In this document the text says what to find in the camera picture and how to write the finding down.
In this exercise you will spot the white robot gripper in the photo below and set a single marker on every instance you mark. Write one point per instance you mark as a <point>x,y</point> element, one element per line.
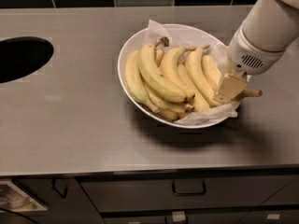
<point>249,55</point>

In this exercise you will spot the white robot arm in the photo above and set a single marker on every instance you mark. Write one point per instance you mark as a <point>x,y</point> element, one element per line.
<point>259,42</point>

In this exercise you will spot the partly hidden yellow banana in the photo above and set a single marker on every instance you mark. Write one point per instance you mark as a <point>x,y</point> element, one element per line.
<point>198,101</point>

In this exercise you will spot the long yellow banana right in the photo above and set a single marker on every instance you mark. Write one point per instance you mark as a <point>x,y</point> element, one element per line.
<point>193,65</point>

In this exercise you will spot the small bottom yellow banana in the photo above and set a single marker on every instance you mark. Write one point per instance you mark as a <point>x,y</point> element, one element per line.
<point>168,115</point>

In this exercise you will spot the small hidden banana top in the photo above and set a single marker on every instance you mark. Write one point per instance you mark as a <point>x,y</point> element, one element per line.
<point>158,56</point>

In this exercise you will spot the large front yellow banana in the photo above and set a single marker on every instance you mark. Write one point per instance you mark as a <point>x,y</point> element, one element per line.
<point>152,75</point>

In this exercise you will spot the white oval bowl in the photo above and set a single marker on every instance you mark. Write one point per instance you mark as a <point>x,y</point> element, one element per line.
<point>132,44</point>

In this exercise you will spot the white paper liner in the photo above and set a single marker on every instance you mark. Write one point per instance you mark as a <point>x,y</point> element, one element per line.
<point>186,35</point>

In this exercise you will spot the grey drawer front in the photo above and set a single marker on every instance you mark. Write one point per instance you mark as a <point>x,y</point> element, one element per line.
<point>156,195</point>

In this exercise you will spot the white label sticker right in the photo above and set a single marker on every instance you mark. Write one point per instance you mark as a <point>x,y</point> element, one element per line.
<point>273,216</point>

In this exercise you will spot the white label sticker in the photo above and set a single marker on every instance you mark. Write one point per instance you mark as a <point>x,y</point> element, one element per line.
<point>179,217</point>
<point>273,216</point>

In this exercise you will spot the white label sticker middle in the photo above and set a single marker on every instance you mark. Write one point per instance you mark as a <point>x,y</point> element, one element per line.
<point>179,217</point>

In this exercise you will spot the grey cabinet door left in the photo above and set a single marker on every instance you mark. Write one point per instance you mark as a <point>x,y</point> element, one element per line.
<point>76,208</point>

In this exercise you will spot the black round counter hole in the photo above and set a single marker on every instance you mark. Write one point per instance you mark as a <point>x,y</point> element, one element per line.
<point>22,56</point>

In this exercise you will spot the black drawer handle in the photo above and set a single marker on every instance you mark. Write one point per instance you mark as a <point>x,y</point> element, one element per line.
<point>188,187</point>

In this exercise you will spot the black cabinet door handle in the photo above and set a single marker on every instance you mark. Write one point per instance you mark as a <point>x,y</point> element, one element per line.
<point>59,187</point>

